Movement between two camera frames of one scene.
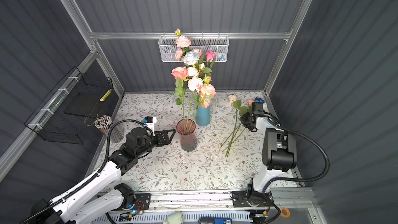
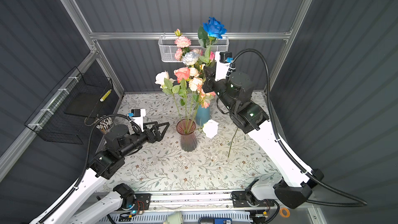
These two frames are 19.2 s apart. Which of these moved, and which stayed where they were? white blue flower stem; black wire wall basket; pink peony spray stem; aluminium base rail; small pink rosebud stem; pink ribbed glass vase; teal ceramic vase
Moved: small pink rosebud stem
Stayed: pink ribbed glass vase; white blue flower stem; teal ceramic vase; aluminium base rail; black wire wall basket; pink peony spray stem
